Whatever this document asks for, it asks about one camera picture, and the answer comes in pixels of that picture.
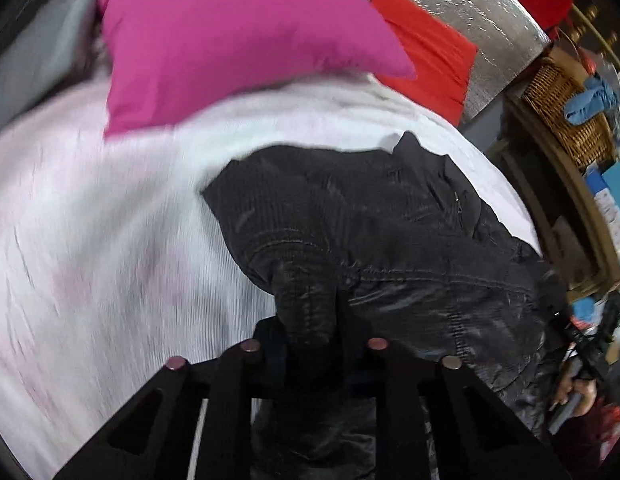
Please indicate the person's right hand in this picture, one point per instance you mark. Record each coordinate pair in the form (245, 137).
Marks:
(582, 395)

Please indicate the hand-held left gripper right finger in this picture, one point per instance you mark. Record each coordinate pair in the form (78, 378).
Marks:
(394, 390)

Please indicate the silver foil insulation mat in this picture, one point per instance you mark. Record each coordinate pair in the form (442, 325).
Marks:
(479, 10)

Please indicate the wicker basket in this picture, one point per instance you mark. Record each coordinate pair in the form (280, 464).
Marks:
(579, 135)

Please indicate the pink pillow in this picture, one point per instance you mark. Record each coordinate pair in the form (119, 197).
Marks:
(240, 35)

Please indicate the white pink blanket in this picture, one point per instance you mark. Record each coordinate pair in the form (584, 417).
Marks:
(115, 235)

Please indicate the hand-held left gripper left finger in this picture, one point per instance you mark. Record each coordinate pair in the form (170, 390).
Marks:
(235, 385)

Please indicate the blue folded cloth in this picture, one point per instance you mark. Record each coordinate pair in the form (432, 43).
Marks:
(584, 310)

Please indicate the wooden table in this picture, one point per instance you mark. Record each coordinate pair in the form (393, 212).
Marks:
(564, 180)

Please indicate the grey garment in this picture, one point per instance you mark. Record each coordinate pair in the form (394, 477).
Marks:
(40, 50)

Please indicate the black jacket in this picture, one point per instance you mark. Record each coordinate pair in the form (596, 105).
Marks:
(365, 210)

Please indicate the red pillow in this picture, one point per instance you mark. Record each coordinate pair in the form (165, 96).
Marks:
(429, 60)

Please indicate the wooden stair railing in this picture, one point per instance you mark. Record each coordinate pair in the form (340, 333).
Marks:
(587, 20)

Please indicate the person's right forearm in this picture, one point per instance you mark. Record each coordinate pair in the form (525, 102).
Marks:
(579, 440)

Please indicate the white toilet paper pack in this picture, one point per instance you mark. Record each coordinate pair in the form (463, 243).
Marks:
(607, 215)

